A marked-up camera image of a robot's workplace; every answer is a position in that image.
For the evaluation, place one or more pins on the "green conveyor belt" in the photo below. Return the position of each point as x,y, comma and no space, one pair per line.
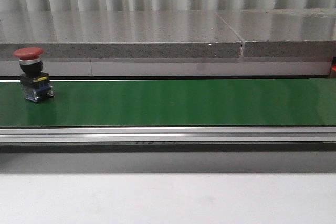
275,102

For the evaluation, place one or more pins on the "grey stone slab right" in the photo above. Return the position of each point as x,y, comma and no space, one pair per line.
284,33

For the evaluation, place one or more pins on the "grey stone slab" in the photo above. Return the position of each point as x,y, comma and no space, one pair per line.
110,34
284,33

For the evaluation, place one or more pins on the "grey stone slab left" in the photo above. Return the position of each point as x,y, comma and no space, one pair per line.
110,34

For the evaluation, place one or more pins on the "red orange plate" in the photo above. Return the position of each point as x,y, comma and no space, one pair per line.
332,73

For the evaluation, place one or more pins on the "aluminium conveyor frame rail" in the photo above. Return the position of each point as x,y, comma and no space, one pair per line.
169,135

